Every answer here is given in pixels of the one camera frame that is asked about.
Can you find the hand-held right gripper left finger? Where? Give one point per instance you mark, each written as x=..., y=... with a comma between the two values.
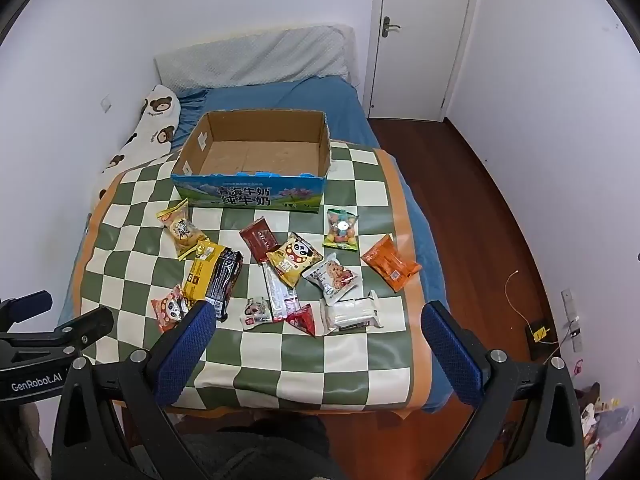
x=186, y=350

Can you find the small wrapper scraps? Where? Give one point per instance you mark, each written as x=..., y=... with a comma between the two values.
x=256, y=312

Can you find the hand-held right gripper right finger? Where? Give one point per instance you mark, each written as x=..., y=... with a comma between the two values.
x=450, y=355

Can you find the plain white snack packet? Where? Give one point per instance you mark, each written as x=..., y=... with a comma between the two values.
x=352, y=312

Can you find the yellow pastry snack packet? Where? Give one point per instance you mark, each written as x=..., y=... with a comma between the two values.
x=180, y=230

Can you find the blue bed sheet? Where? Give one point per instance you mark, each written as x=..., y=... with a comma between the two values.
x=300, y=95

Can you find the small yellow tag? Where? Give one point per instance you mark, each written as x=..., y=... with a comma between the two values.
x=540, y=334

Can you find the white cookie snack packet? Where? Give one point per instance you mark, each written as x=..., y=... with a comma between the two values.
x=330, y=277

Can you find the white wall socket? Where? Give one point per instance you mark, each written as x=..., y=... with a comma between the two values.
x=105, y=104

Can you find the dark red snack packet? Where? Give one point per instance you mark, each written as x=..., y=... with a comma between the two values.
x=257, y=240

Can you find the pile of colourful clutter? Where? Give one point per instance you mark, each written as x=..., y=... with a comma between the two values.
x=597, y=410

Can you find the grey padded headboard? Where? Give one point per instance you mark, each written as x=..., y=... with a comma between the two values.
x=250, y=60

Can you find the long red white packet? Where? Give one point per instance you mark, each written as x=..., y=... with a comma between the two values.
x=280, y=300

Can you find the grey wall socket strip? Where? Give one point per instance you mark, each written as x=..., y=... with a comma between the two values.
x=571, y=315

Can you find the white bear print pillow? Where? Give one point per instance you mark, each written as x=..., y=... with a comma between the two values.
x=155, y=120

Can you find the yellow black snack packet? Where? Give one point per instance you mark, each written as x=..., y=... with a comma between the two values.
x=212, y=275

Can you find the orange panda snack packet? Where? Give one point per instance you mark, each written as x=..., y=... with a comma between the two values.
x=167, y=310

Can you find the red triangular snack packet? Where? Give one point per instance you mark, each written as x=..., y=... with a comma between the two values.
x=303, y=319

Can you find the white door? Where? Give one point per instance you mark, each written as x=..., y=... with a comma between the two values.
x=425, y=35

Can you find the plain orange snack packet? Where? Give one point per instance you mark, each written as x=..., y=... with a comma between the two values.
x=390, y=262

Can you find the cardboard box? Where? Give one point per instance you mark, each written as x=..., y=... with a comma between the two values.
x=250, y=155

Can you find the green white checkered blanket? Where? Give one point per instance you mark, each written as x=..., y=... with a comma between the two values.
x=300, y=360

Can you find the yellow panda snack packet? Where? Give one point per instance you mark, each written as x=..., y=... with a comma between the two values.
x=292, y=260

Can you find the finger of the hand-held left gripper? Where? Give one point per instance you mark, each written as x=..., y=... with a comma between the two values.
x=85, y=327
x=27, y=309

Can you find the clear colourful candy bag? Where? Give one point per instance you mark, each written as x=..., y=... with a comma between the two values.
x=341, y=230

